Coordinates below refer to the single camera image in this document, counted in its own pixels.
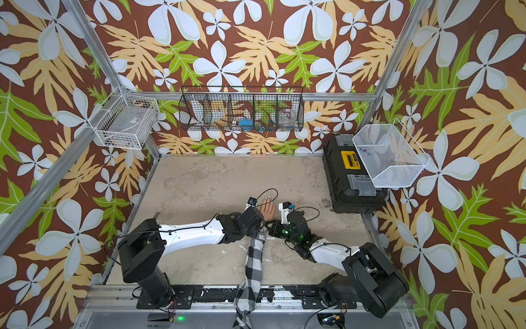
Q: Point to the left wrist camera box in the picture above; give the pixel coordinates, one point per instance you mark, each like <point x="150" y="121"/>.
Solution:
<point x="252" y="202"/>

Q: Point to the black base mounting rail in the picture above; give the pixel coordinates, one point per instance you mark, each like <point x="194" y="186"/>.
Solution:
<point x="185" y="297"/>

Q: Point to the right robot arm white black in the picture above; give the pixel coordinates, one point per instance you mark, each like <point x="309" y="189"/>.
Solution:
<point x="370" y="279"/>

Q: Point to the aluminium frame beam left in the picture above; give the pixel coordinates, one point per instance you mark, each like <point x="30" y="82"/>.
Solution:
<point x="21" y="215"/>

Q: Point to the black wire basket with compartments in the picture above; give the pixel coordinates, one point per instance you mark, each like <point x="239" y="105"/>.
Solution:
<point x="248" y="109"/>

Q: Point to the white mesh basket right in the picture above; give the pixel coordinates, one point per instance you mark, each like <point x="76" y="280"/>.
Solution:
<point x="390" y="154"/>

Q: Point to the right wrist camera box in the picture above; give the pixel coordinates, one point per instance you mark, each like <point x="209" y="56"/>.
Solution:
<point x="285" y="207"/>

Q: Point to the white wire basket left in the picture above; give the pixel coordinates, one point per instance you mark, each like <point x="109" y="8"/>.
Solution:
<point x="125" y="120"/>

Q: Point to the mannequin hand with long nails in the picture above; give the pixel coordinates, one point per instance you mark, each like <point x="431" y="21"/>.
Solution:
<point x="267" y="209"/>

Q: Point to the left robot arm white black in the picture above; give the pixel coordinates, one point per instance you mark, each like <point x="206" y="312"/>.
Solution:
<point x="141" y="250"/>

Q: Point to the checkered black white sleeve forearm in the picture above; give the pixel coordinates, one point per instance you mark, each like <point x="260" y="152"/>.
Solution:
<point x="251" y="279"/>

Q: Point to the aluminium frame post back right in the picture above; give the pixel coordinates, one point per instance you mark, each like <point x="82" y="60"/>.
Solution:
<point x="414" y="18"/>

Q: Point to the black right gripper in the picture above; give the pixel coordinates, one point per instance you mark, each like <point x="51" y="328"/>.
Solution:
<point x="274" y="231"/>

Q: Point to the black yellow tool case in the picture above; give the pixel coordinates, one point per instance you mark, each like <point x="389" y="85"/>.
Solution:
<point x="351" y="188"/>

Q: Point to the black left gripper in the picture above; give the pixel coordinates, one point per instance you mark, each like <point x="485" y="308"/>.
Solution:
<point x="256" y="229"/>

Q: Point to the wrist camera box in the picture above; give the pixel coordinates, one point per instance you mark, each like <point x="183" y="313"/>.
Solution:
<point x="252" y="202"/>
<point x="285" y="207"/>

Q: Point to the aluminium frame post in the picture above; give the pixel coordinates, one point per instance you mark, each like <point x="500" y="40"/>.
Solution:
<point x="414" y="18"/>
<point x="100" y="55"/>

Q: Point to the aluminium frame post back left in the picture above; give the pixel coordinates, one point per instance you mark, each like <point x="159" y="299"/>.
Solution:
<point x="100" y="55"/>

